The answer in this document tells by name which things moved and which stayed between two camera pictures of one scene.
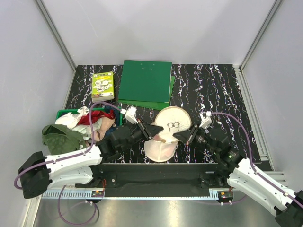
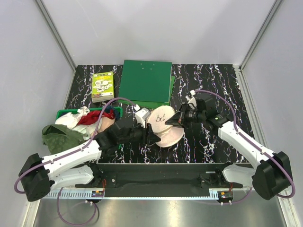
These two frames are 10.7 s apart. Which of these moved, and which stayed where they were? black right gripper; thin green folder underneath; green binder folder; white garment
Moved: black right gripper
Stayed: thin green folder underneath; white garment; green binder folder
